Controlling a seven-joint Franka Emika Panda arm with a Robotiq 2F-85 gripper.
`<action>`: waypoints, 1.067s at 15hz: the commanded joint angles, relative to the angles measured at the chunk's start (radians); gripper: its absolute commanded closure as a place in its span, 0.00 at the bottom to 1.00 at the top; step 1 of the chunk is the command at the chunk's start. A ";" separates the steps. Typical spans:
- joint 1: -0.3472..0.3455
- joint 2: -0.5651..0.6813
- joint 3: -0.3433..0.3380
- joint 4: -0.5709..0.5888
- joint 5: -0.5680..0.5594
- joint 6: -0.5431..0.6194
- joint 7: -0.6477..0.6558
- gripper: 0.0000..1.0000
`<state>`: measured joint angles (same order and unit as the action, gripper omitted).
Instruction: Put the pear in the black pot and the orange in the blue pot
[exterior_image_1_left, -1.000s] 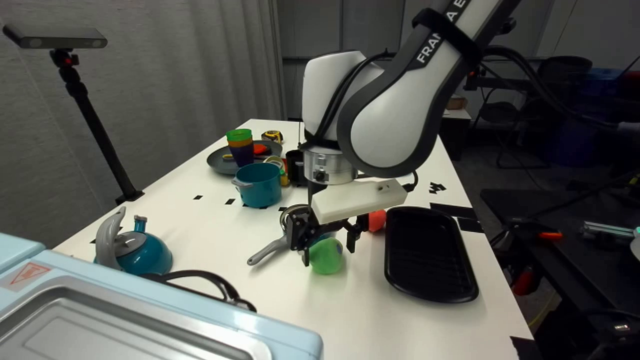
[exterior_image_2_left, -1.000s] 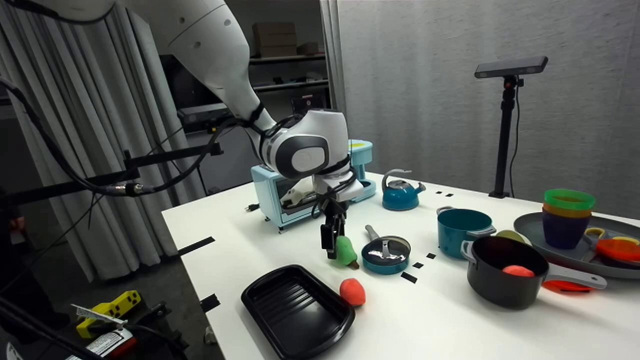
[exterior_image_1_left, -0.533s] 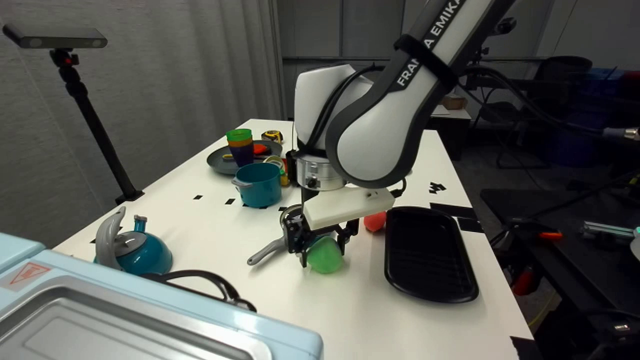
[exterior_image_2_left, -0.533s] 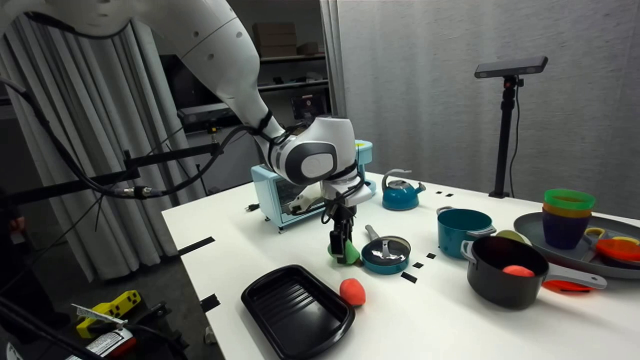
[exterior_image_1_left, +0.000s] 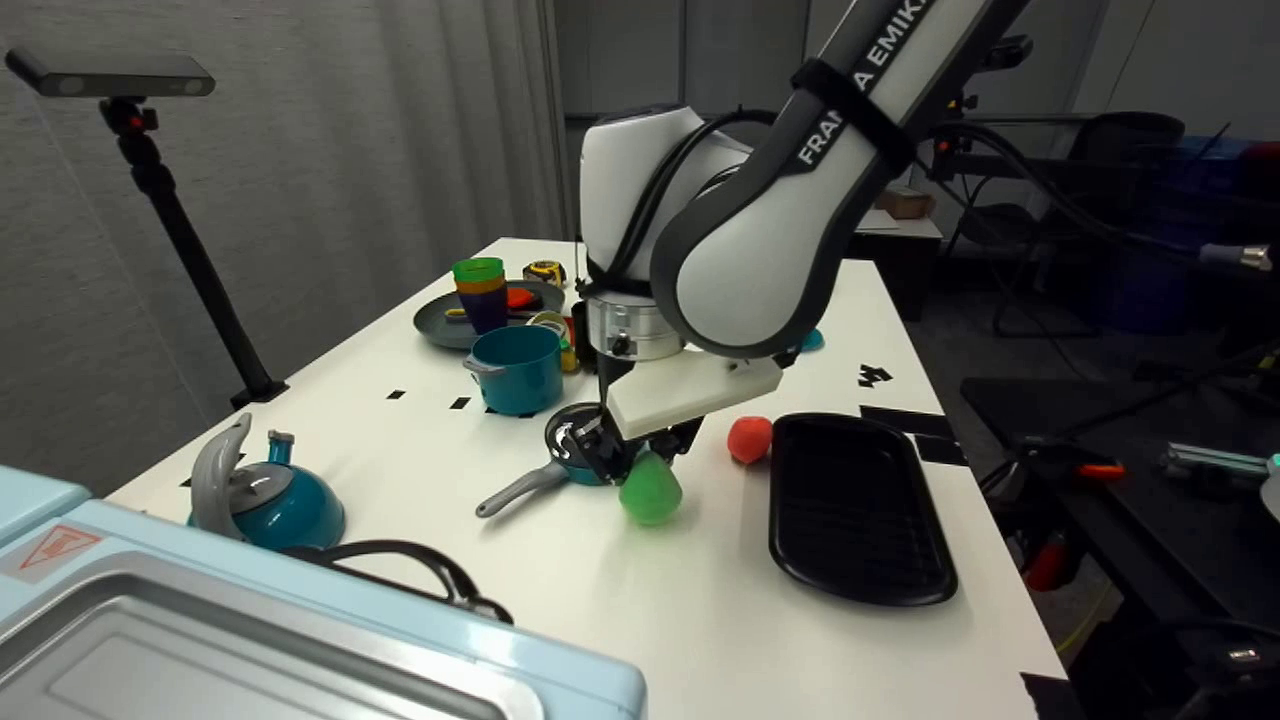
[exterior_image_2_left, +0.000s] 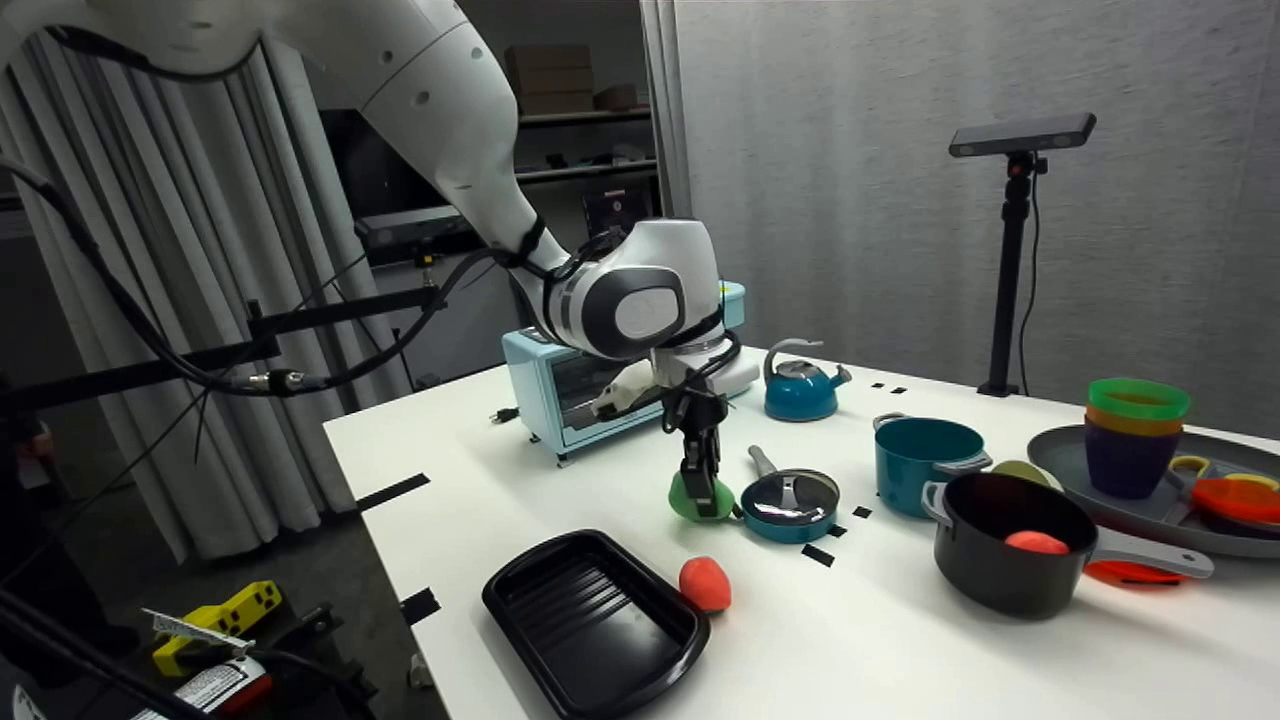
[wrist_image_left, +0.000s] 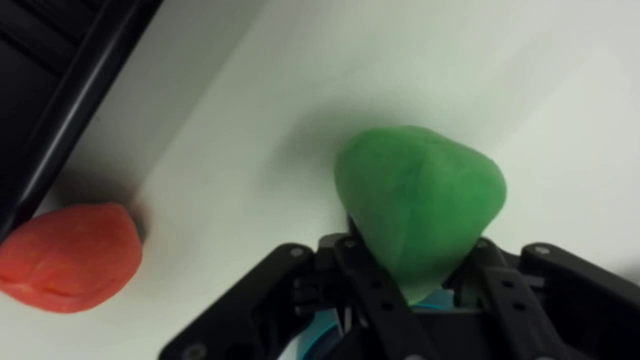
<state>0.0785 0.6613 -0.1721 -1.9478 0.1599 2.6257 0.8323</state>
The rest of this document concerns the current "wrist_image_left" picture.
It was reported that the orange toy fruit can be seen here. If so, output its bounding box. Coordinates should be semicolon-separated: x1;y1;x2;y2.
0;202;144;314

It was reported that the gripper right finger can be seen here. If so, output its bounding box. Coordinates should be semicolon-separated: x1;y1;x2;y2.
444;237;640;360

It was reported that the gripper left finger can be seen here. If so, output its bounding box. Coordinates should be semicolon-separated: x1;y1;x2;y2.
158;216;441;360

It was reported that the black pot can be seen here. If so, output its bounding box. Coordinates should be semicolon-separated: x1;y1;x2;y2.
0;0;166;241

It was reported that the green toy pear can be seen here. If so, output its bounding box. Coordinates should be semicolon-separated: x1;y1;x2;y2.
333;125;508;307

